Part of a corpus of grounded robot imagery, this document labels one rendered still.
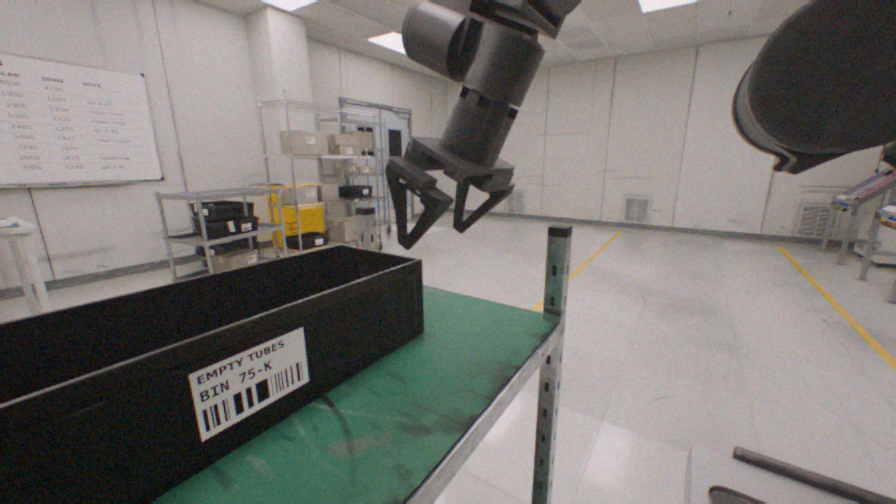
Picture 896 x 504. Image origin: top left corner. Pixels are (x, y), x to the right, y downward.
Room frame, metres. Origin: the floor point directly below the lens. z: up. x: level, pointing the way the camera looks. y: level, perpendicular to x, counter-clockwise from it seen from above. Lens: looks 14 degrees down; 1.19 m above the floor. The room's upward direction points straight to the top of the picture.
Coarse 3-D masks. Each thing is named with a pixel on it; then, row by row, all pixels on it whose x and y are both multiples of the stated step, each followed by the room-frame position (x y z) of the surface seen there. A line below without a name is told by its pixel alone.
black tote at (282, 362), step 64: (320, 256) 0.53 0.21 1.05; (384, 256) 0.51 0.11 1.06; (64, 320) 0.30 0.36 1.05; (128, 320) 0.34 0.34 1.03; (192, 320) 0.38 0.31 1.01; (256, 320) 0.28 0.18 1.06; (320, 320) 0.34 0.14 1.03; (384, 320) 0.41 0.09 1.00; (0, 384) 0.26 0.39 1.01; (64, 384) 0.19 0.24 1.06; (128, 384) 0.21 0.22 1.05; (192, 384) 0.24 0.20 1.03; (256, 384) 0.28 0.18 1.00; (320, 384) 0.33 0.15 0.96; (0, 448) 0.16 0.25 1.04; (64, 448) 0.18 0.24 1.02; (128, 448) 0.20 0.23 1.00; (192, 448) 0.23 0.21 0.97
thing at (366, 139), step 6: (342, 132) 5.68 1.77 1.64; (348, 132) 5.61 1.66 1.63; (354, 132) 5.59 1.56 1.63; (360, 132) 5.69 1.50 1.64; (366, 132) 5.80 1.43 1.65; (360, 138) 5.68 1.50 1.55; (366, 138) 5.79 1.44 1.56; (372, 138) 5.90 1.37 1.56; (360, 144) 5.67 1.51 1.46; (366, 144) 5.78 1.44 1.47; (372, 144) 5.89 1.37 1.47; (336, 168) 5.49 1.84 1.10; (348, 168) 5.49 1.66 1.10; (354, 168) 5.59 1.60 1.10; (360, 168) 5.70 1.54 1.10; (366, 168) 5.79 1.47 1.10; (372, 168) 5.89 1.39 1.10; (336, 174) 5.49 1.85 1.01; (348, 174) 5.49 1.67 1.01
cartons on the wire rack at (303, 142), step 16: (288, 144) 3.96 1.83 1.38; (304, 144) 3.98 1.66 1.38; (320, 144) 4.14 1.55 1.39; (336, 144) 4.38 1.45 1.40; (352, 144) 4.56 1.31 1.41; (288, 192) 3.88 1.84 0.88; (304, 192) 3.96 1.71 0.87; (320, 192) 4.16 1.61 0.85; (336, 192) 4.30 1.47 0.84; (336, 224) 4.41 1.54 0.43; (352, 224) 4.46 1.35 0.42; (336, 240) 4.42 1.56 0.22
